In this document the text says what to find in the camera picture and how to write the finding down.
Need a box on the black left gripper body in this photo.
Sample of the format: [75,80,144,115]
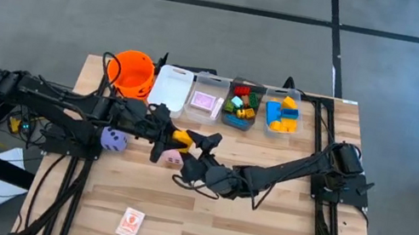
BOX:
[118,96,181,147]

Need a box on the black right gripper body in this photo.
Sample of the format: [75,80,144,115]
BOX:
[195,150,257,204]

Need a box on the pink foam die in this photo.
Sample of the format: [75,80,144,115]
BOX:
[159,146,187,172]

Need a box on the purple foam die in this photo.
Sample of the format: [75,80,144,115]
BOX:
[98,124,131,155]

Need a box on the playing card deck box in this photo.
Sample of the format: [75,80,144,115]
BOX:
[114,204,147,235]
[188,89,218,114]
[209,95,226,122]

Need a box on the mint green toy block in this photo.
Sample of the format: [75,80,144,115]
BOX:
[229,95,245,110]

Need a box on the red toy block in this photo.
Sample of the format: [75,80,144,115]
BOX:
[232,83,252,99]

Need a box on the tall yellow toy block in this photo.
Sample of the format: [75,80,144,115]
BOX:
[268,118,290,135]

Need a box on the white plastic bin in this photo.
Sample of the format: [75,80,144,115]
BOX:
[144,62,196,122]

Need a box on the lime green toy block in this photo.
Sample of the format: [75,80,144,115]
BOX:
[223,99,237,114]

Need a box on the orange pumpkin bucket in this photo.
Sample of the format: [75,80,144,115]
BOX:
[102,46,160,103]

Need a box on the clear plastic bin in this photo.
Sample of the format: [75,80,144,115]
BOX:
[257,83,310,143]
[181,69,233,129]

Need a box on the dark green toy block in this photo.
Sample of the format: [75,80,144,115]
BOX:
[246,91,262,111]

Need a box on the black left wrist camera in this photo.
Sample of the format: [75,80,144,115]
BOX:
[147,101,174,127]

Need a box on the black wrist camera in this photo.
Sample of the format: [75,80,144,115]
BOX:
[204,163,238,196]
[147,101,174,127]

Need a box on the black looped cable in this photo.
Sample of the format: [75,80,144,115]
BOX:
[95,50,125,99]
[169,173,225,202]

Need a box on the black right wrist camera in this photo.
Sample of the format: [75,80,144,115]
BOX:
[204,163,238,196]

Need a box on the black frame mount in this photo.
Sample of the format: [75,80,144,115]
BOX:
[155,51,170,77]
[282,75,298,91]

